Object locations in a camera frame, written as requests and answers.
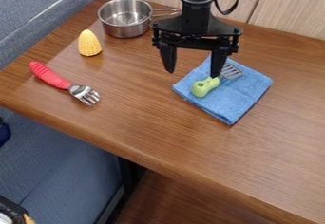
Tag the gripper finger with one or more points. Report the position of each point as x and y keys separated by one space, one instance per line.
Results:
x=218 y=62
x=168 y=57

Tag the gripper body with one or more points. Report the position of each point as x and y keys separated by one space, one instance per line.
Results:
x=195 y=25

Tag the silver pot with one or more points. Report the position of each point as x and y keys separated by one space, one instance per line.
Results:
x=126 y=17

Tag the blue cloth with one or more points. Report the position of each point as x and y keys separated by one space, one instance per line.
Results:
x=224 y=94

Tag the yellow toy corn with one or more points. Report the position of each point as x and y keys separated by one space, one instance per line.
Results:
x=89 y=43

